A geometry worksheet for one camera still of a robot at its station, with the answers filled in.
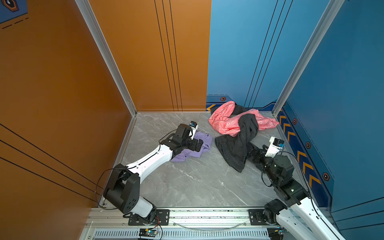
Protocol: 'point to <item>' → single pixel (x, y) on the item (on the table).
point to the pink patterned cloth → (222, 120)
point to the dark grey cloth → (233, 149)
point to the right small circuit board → (275, 233)
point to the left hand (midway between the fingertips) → (196, 138)
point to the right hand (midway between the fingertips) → (252, 144)
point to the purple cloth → (207, 138)
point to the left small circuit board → (148, 232)
